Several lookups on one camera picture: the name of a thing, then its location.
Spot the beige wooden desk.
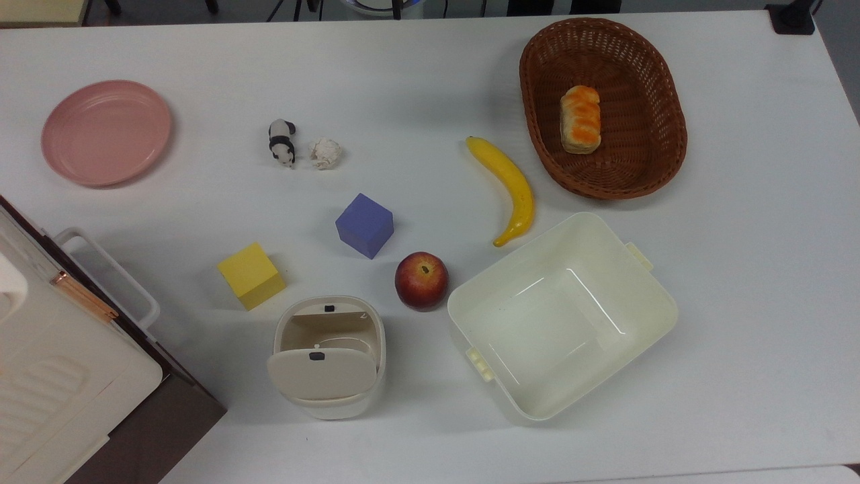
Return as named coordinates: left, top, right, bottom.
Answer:
left=0, top=0, right=92, bottom=28

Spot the red apple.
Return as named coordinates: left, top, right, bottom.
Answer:
left=394, top=251, right=450, bottom=311

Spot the black tripod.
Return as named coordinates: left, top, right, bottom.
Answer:
left=266, top=0, right=325, bottom=23

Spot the copper metal latch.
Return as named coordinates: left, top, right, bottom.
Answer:
left=52, top=270, right=120, bottom=323

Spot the white appliance with brown side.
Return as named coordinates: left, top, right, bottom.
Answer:
left=0, top=195, right=228, bottom=484

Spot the brown wicker basket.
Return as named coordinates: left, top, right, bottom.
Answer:
left=519, top=17, right=689, bottom=200

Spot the cream plastic square container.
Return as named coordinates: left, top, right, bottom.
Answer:
left=447, top=212, right=679, bottom=423

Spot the yellow cube block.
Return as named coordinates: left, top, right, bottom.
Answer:
left=217, top=242, right=287, bottom=311

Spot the purple cube block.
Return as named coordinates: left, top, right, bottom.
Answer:
left=335, top=193, right=395, bottom=260

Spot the white appliance handle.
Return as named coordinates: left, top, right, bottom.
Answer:
left=54, top=227, right=161, bottom=331

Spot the white paper ball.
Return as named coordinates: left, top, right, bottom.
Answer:
left=309, top=137, right=343, bottom=170

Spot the pink round plate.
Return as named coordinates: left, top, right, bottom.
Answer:
left=41, top=80, right=173, bottom=188

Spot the black table clamp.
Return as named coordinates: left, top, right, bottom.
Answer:
left=765, top=0, right=818, bottom=36

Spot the yellow banana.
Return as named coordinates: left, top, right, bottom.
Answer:
left=466, top=136, right=536, bottom=248

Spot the orange glazed bread loaf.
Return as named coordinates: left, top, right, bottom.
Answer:
left=560, top=85, right=602, bottom=155

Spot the small beige trash can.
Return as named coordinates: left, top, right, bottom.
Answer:
left=267, top=295, right=388, bottom=421

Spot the black white panda toy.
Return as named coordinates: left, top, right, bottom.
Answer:
left=268, top=119, right=298, bottom=169

